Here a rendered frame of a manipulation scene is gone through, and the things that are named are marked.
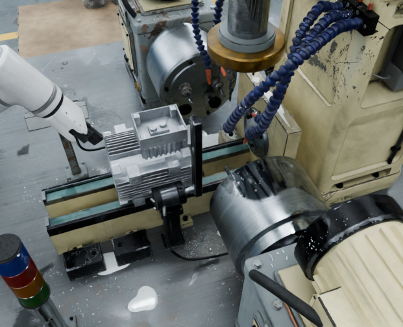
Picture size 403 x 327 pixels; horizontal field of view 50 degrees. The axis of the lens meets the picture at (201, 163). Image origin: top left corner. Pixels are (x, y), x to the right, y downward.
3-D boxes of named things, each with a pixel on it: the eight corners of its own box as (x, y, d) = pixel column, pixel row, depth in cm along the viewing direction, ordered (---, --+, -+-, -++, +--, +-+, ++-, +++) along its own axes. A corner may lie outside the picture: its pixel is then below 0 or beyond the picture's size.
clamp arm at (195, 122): (200, 187, 112) (200, 113, 93) (204, 195, 110) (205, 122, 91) (188, 190, 111) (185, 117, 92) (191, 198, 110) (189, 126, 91)
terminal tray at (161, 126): (176, 123, 117) (175, 102, 112) (188, 150, 110) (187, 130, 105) (133, 133, 114) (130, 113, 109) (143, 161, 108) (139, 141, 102)
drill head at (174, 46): (202, 57, 165) (202, -6, 146) (239, 117, 142) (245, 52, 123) (139, 70, 159) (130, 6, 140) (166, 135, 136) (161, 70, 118)
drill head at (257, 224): (280, 184, 123) (294, 119, 104) (361, 317, 97) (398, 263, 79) (197, 208, 117) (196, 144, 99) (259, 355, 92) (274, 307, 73)
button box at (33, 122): (89, 117, 129) (85, 99, 128) (89, 117, 122) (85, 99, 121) (30, 130, 125) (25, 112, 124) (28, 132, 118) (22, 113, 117)
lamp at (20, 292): (41, 266, 88) (36, 255, 85) (45, 293, 84) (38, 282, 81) (11, 276, 87) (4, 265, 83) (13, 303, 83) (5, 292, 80)
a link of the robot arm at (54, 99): (24, 94, 101) (34, 101, 103) (27, 118, 96) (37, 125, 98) (51, 73, 100) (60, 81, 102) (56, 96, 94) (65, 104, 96)
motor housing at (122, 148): (175, 151, 131) (172, 103, 117) (194, 198, 119) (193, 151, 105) (109, 167, 127) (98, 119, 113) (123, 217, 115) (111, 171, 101)
